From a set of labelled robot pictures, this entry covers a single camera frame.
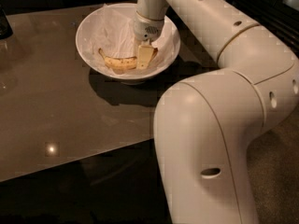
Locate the spotted yellow banana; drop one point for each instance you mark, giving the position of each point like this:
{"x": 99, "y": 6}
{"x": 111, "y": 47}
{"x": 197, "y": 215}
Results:
{"x": 122, "y": 64}

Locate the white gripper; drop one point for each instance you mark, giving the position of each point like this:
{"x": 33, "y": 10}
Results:
{"x": 148, "y": 29}

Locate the white paper liner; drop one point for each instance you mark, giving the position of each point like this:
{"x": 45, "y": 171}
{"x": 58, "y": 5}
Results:
{"x": 112, "y": 31}

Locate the white ceramic bowl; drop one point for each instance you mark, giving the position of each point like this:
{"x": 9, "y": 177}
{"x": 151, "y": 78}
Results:
{"x": 90, "y": 31}

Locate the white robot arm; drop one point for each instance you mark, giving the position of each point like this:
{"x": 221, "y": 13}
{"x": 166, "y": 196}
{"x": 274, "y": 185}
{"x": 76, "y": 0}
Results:
{"x": 204, "y": 124}

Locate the dark object at table edge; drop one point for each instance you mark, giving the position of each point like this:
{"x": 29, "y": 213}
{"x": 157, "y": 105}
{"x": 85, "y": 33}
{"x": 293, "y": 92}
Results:
{"x": 5, "y": 28}

